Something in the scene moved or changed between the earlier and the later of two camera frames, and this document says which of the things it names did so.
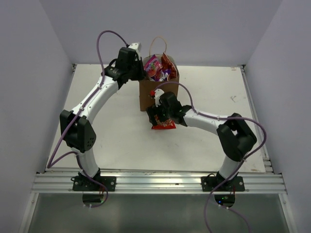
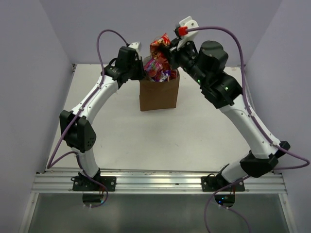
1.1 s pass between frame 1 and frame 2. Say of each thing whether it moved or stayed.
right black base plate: stayed
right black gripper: moved
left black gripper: stayed
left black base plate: stayed
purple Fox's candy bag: stayed
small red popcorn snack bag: moved
